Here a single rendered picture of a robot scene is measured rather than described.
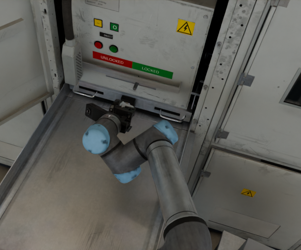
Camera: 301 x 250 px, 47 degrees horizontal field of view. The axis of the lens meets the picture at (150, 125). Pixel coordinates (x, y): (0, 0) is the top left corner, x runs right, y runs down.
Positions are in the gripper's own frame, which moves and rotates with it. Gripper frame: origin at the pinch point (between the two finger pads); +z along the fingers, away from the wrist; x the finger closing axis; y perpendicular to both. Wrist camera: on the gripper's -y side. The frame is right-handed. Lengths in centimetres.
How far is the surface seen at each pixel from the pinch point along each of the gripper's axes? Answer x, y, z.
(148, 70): 13.2, 5.7, 10.1
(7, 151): -62, -70, 46
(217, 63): 23.7, 29.6, -0.9
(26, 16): 23.7, -38.1, -3.5
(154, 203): -27.6, 21.7, -13.0
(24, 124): -34, -53, 30
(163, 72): 13.8, 11.5, 9.7
